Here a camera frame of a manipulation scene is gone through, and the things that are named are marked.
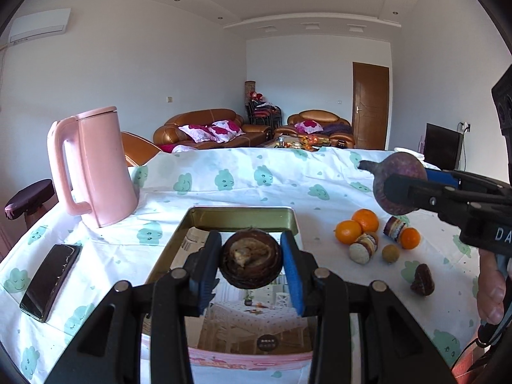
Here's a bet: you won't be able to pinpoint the purple passion fruit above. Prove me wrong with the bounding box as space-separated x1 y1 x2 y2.
357 152 427 216

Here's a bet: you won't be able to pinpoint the small orange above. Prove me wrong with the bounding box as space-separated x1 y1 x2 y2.
398 227 422 250

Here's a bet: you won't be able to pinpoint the brown mangosteen fruit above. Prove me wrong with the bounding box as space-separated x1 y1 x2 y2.
218 227 283 290

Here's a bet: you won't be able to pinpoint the medium orange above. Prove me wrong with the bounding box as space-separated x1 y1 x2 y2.
334 219 363 245

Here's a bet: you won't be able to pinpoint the large orange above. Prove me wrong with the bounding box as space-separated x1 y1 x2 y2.
351 209 379 232

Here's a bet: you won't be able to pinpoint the brown longan fruit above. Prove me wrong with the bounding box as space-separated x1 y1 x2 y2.
382 244 400 264

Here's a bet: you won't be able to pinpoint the person's right hand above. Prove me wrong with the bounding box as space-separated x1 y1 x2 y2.
476 250 506 325

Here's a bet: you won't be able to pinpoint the black monitor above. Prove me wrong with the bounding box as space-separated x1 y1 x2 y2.
423 123 462 171

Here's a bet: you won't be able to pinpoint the pink rectangular tin box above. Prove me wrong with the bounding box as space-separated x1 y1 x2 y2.
148 206 312 373

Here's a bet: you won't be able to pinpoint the brown wooden door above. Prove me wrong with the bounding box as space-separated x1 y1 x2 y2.
352 62 390 150

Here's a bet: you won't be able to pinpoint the brown leather armchair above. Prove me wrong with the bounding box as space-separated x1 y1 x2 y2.
274 109 356 148

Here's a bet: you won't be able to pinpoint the coffee table with clutter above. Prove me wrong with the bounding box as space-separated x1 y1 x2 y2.
261 134 356 152

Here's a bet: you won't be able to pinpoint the pink electric kettle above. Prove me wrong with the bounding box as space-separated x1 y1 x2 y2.
47 107 138 228

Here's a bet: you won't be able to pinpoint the brown leather chair back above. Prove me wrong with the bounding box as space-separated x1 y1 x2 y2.
121 132 161 166

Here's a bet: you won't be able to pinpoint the white cloud-print tablecloth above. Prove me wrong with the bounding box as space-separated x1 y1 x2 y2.
1 148 480 383

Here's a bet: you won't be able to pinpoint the brown leather long sofa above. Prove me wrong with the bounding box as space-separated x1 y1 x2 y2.
153 108 273 150

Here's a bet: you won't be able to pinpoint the stacked dark chairs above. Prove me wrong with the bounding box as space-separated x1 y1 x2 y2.
244 81 282 129

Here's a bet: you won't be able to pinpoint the black smartphone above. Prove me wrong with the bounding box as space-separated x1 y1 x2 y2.
19 244 82 323

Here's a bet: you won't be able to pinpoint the dark purple stool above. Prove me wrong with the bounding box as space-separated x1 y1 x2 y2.
4 179 55 229

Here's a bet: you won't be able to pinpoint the white wall air conditioner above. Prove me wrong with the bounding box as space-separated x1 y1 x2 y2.
8 8 71 45

